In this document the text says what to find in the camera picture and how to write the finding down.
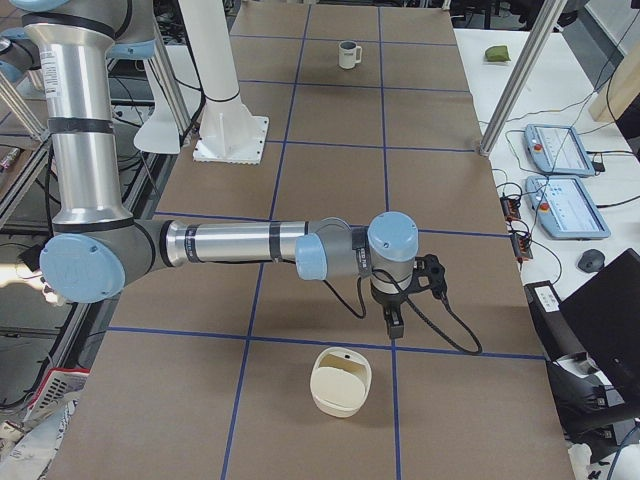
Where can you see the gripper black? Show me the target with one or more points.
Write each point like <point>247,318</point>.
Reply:
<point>389,301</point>

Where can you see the upper blue teach pendant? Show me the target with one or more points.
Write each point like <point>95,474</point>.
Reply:
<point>557,149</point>

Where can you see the grey computer mouse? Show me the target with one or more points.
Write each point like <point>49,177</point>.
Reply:
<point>591,261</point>

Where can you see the cream plastic bin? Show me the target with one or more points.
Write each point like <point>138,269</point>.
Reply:
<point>340,381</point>

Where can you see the orange black electronics board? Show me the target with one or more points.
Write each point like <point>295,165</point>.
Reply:
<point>510,208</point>

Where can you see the white pedestal column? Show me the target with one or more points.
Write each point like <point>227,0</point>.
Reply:
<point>228,132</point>

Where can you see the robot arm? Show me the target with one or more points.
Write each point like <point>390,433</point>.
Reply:
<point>98,247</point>

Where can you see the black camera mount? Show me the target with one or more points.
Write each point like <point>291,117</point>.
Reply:
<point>428,274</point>

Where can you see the blue teach pendant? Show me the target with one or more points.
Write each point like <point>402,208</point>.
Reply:
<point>557,149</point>
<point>564,209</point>

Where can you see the green bean bag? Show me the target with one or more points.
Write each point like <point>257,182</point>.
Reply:
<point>497,54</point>

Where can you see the black laptop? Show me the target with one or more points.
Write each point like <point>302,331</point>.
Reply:
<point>604,316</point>

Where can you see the lower blue teach pendant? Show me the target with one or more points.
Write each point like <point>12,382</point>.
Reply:
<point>564,209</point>

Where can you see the aluminium frame post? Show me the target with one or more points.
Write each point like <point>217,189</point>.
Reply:
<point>543,26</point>

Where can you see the white mug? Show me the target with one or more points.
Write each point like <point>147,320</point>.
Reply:
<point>349,54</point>

